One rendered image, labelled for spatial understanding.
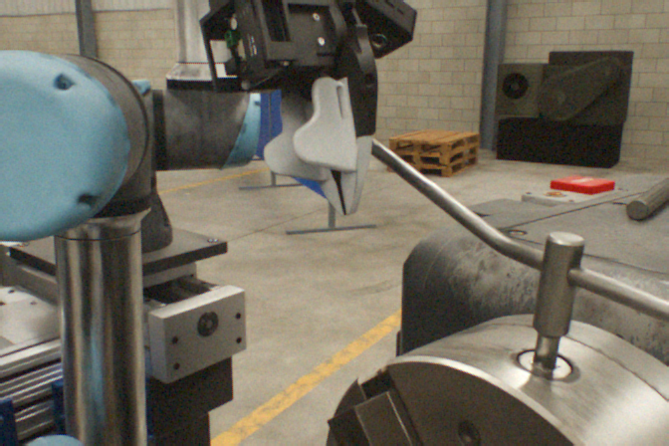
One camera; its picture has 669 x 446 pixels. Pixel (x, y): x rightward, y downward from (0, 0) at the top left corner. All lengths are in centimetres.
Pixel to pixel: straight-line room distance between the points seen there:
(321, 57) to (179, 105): 51
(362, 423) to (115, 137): 25
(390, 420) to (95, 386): 30
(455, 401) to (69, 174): 28
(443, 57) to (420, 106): 89
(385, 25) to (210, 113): 46
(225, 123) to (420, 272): 39
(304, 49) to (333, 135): 6
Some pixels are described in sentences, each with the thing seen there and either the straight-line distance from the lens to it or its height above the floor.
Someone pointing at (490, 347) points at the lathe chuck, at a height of 124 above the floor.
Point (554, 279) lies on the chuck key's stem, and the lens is 42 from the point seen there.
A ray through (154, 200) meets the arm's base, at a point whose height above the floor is 123.
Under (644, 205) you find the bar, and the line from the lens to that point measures 78.
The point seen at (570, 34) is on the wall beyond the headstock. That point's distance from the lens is 1071.
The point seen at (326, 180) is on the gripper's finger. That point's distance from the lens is 47.
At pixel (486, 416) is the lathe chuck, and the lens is 43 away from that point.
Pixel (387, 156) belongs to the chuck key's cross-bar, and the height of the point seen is 135.
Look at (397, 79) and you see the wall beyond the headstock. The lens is 1169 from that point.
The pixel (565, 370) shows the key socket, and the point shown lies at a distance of 45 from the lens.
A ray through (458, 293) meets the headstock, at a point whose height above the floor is 121.
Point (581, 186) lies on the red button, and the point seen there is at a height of 126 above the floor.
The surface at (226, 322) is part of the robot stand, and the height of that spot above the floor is 108.
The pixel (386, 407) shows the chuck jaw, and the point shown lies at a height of 119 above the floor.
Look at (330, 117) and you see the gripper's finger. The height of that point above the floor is 139.
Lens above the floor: 143
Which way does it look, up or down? 14 degrees down
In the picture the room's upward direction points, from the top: straight up
